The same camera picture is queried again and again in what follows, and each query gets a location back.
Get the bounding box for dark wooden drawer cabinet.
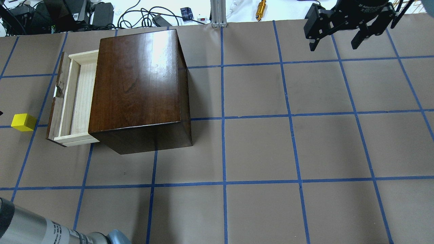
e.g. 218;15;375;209
88;29;193;155

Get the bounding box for wooden drawer with white handle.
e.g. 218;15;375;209
46;50;99;147

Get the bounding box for small blue device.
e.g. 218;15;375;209
180;7;194;22

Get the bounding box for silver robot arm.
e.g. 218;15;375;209
0;198;131;244

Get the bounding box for black laptop power brick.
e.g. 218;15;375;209
92;2;114;26

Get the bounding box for yellow cube block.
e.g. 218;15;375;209
11;113;37;132

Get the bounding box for aluminium frame post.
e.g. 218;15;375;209
210;0;227;28

